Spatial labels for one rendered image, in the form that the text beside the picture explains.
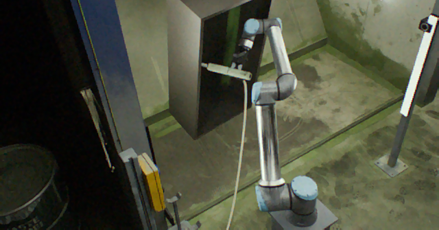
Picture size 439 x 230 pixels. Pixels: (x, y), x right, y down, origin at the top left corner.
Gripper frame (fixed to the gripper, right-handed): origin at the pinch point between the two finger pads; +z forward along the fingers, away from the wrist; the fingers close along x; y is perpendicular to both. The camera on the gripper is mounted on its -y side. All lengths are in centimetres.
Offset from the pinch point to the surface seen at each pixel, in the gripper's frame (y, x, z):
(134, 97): -82, 14, 36
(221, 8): -42, 4, -30
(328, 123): 145, -47, 0
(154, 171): -110, -25, 63
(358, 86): 187, -58, -49
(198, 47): -33.8, 14.2, -5.4
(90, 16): -125, 19, 11
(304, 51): 200, 10, -75
